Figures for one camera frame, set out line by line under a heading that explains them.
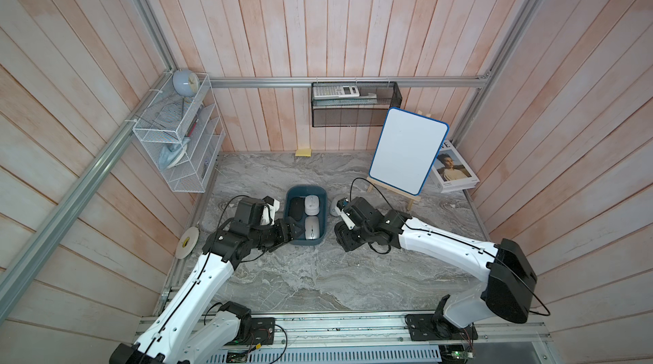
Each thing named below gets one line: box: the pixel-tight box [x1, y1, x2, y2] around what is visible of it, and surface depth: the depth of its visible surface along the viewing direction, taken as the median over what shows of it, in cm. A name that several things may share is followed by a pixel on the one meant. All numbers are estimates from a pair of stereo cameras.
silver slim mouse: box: [305, 216, 320, 240], surface depth 95 cm
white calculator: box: [312, 85, 360, 100], surface depth 92 cm
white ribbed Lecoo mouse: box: [304, 193, 320, 216], surface depth 100 cm
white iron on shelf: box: [158, 137, 191, 170], surface depth 81 cm
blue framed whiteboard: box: [369, 107, 449, 196], surface depth 86 cm
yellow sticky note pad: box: [295, 147, 313, 158], surface depth 125 cm
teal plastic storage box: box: [284, 184, 329, 245], surface depth 100 cm
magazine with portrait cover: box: [431, 139, 481, 194], surface depth 110 cm
